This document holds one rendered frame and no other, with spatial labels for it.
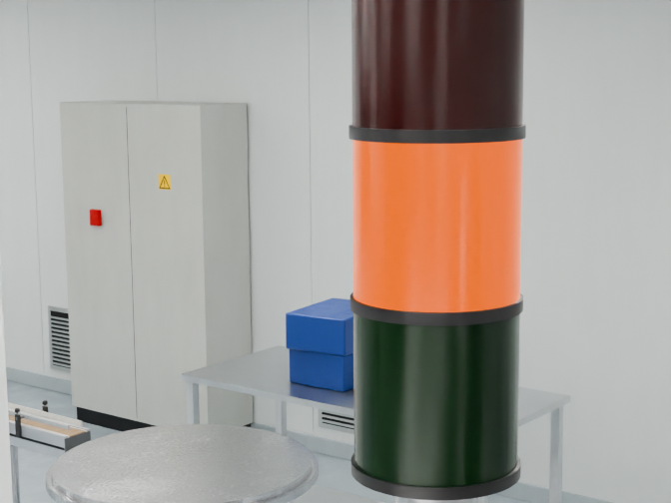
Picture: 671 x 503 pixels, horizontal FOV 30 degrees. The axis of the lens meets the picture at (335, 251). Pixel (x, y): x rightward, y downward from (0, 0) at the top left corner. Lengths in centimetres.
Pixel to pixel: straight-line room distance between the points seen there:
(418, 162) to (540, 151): 603
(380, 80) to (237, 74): 718
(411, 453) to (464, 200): 7
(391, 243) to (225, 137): 697
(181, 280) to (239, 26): 154
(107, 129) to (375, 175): 738
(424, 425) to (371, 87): 10
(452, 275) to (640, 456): 607
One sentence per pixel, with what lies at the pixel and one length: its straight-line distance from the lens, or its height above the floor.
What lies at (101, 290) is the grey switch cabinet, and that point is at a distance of 791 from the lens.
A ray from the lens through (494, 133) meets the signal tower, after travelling 34.
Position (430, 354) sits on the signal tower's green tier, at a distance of 35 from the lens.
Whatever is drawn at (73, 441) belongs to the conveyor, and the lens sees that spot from 483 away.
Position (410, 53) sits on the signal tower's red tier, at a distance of 34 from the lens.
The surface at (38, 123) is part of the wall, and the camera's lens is 886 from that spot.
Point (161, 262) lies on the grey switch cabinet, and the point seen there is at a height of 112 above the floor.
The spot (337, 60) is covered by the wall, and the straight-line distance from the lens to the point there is 704.
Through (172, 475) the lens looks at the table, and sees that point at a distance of 431.
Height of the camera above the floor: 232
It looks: 9 degrees down
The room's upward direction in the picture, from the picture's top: straight up
